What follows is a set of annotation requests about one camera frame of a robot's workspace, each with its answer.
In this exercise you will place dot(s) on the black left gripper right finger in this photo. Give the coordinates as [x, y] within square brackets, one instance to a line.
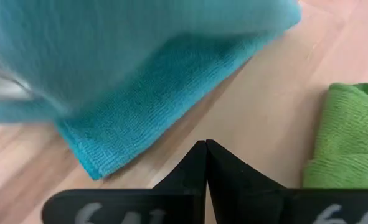
[249, 199]

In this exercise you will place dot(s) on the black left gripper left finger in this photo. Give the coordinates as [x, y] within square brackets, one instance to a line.
[177, 202]

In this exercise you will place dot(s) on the green microfiber towel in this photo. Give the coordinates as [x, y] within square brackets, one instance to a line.
[348, 140]

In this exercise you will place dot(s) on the light blue microfiber towel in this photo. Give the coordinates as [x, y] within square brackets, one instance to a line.
[140, 77]

